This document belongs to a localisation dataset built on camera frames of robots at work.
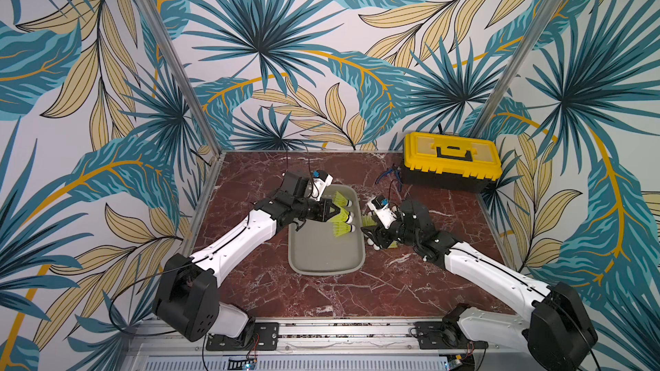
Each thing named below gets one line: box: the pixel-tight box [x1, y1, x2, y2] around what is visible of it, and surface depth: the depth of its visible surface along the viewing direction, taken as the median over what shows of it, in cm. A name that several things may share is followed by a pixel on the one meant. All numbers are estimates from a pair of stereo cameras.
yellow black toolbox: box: [401, 132, 503, 194], surface depth 100 cm
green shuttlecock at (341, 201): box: [332, 190, 353, 207], surface depth 102 cm
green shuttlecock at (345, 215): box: [335, 206, 355, 224], surface depth 83 cm
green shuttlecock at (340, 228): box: [332, 221, 356, 238], surface depth 94 cm
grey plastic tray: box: [287, 183, 366, 277], surface depth 93 cm
